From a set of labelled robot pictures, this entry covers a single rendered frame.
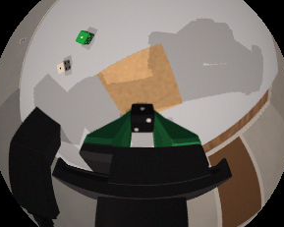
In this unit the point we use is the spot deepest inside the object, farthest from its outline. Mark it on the white die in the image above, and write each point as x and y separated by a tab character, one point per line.
63	66

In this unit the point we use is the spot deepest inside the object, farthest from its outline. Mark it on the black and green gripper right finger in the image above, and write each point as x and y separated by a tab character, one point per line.
171	134

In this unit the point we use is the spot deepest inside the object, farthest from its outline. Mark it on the black die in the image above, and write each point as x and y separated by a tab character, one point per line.
142	118

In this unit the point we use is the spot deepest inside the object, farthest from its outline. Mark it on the green die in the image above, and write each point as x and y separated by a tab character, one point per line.
84	37

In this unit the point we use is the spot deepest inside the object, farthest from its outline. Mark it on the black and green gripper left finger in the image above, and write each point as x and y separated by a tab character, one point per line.
116	133

